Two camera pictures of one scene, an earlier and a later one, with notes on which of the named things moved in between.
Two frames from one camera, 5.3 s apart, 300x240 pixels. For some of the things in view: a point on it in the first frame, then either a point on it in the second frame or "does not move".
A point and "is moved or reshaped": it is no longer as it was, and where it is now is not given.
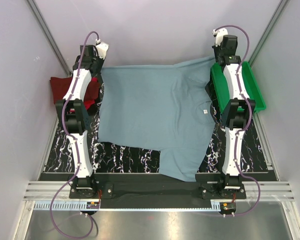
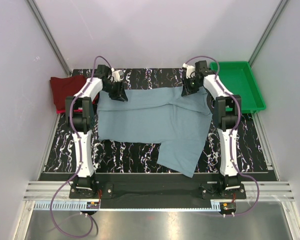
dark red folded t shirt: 60,85 does not move
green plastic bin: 222,90 does not move
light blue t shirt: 163,108 is moved or reshaped
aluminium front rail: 271,190 does not move
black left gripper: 101,60 -> 120,95
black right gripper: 215,48 -> 185,89
